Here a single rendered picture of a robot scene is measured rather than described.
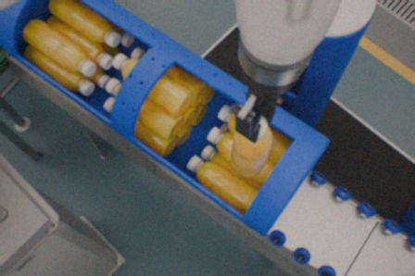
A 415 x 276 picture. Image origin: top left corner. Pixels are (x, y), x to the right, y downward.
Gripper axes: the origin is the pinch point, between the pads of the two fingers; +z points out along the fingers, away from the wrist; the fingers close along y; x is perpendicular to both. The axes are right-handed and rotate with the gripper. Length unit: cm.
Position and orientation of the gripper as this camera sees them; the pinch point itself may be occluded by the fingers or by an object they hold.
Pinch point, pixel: (257, 119)
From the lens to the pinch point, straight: 78.4
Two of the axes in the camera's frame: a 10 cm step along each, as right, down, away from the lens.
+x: -8.0, -5.5, 2.2
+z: 0.1, 3.5, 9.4
